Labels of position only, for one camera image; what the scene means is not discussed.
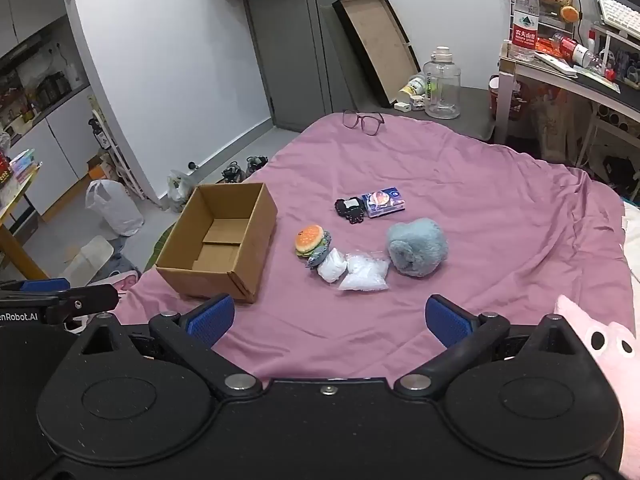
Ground grey-blue fluffy plush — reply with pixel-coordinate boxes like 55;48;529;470
386;218;449;278

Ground white stuffing plastic bag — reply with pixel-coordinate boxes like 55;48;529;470
338;254;390;292

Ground burger plush toy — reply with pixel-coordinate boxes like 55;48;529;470
294;224;332;258

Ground blue denim fabric toy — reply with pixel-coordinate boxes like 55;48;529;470
306;245;331;269

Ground small white soft bag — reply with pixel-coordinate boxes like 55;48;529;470
317;248;347;284

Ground blue tissue pack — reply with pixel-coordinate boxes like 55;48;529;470
362;186;406;219

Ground pink cartoon tote bag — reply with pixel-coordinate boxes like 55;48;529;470
101;270;139;295

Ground brown cardboard box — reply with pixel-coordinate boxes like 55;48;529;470
155;182;278;304

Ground green cartoon leaf rug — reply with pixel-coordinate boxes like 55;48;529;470
144;226;174;272

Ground clear trash plastic bag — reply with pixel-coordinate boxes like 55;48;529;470
167;170;195;212

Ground pink bed sheet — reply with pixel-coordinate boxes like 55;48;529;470
110;110;637;384

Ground pink plush pillow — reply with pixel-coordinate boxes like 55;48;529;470
554;295;640;479

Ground grey sneaker left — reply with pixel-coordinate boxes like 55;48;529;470
221;160;245;183

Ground grey sneaker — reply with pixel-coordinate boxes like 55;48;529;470
221;160;245;183
245;156;269;178

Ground grey sneaker right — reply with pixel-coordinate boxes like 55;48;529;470
245;156;269;178

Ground dark-framed eyeglasses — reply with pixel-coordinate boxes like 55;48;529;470
342;110;385;136

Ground red container under desk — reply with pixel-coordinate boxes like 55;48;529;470
488;74;499;118

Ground yellow-label jar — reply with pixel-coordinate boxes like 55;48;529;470
397;74;426;104

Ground large clear water jug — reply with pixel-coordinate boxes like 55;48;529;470
423;47;461;120

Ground white desk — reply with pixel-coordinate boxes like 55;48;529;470
494;40;639;165

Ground grey door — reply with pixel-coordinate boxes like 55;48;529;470
244;0;371;132

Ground black framed cardboard tray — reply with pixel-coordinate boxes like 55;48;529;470
332;0;421;108

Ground red-label water bottle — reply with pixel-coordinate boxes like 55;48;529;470
511;0;539;62

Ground white keyboard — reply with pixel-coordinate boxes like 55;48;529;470
597;0;640;39

